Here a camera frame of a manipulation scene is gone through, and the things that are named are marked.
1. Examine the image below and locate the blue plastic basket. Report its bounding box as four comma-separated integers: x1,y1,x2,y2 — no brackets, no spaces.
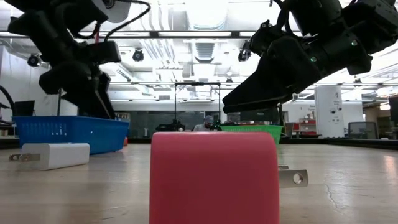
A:
12,115,131,156

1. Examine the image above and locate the person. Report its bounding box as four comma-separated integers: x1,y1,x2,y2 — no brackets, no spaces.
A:
193,114,215,132

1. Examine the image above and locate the red white storage cart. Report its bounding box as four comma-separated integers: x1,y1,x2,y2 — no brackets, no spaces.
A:
298,117,317,132

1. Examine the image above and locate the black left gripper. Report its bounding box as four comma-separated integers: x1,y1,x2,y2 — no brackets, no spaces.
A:
39,40,122,121

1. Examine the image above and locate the black table frame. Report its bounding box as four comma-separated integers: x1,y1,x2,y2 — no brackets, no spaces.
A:
0,136,398,151

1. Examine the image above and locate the black computer monitor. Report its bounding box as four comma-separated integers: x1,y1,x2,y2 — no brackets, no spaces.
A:
228,105,280,125
388,96,398,124
12,100,35,118

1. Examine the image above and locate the white pillar with signs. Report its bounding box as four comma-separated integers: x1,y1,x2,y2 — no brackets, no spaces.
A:
313,85,345,133

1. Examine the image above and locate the red dual-port charger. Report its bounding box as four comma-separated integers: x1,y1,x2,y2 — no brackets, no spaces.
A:
149,131,309,224

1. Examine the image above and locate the black overhead camera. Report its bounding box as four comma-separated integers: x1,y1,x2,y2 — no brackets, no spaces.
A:
238,40,252,62

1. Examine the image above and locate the white flat charger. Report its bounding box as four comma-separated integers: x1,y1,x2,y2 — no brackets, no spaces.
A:
8,142,90,171

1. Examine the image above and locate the green plastic basket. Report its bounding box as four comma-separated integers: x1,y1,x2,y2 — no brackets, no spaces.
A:
220,124,284,144

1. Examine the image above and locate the black overhead light beam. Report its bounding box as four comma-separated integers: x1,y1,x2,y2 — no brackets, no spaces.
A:
0,30,312,40

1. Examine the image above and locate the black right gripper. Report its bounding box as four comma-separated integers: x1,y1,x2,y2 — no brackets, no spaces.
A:
222,21,373,108

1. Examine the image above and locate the red desk lamp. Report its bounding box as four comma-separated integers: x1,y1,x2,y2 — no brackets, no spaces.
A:
92,0,132,147

